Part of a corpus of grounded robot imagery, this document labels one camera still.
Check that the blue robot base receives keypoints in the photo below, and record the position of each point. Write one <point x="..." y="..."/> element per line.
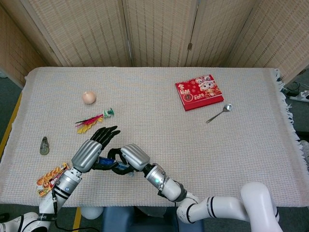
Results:
<point x="144" y="221"/>

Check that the orange snack packet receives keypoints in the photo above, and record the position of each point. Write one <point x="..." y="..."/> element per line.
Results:
<point x="47" y="181"/>

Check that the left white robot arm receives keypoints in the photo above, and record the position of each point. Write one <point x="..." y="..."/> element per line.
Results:
<point x="67" y="184"/>

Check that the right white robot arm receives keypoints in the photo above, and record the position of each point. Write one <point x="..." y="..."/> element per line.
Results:
<point x="171" y="188"/>

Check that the metal spoon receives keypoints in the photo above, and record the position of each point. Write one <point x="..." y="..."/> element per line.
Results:
<point x="227" y="107"/>

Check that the red desk calendar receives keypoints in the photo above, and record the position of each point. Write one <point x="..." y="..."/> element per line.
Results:
<point x="199" y="95"/>

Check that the beige egg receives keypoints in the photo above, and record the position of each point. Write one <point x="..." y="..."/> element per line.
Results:
<point x="89" y="97"/>

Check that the small grey metal clip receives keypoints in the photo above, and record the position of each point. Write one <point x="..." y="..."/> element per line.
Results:
<point x="44" y="146"/>

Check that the brass screen hinge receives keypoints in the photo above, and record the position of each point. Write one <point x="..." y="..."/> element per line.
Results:
<point x="190" y="46"/>

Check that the white round base part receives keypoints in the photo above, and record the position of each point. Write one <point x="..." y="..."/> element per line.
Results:
<point x="91" y="212"/>

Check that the beige woven tablecloth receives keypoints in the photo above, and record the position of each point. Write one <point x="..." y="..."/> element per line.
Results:
<point x="154" y="96"/>

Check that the woven folding screen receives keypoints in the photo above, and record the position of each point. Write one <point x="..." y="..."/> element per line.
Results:
<point x="84" y="31"/>

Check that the blue and white toothpaste tube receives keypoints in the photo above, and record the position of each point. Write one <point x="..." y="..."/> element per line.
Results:
<point x="106" y="160"/>

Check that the colourful feather shuttlecock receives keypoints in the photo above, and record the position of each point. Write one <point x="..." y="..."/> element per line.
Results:
<point x="91" y="119"/>

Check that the white power strip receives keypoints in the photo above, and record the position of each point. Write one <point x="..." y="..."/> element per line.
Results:
<point x="300" y="95"/>

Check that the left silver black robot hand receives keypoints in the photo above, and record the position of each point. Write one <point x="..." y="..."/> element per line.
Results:
<point x="87" y="155"/>

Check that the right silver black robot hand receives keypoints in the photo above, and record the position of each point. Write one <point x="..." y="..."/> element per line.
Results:
<point x="136" y="155"/>

